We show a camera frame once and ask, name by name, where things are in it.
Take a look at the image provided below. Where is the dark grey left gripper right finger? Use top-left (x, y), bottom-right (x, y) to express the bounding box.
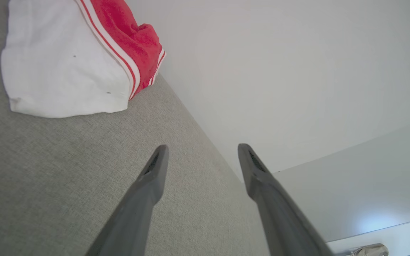
top-left (238, 143), bottom-right (334, 256)

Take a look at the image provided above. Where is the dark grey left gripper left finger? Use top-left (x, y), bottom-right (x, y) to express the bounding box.
top-left (86, 144), bottom-right (169, 256)

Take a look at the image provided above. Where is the red shirt with white trim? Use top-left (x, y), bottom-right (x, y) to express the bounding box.
top-left (0, 0), bottom-right (167, 118)

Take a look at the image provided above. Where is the grey fabric sofa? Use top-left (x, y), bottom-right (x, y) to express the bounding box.
top-left (0, 0), bottom-right (272, 256)

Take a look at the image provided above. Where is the grey metal bracket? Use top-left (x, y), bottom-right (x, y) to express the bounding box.
top-left (349, 243), bottom-right (389, 256)

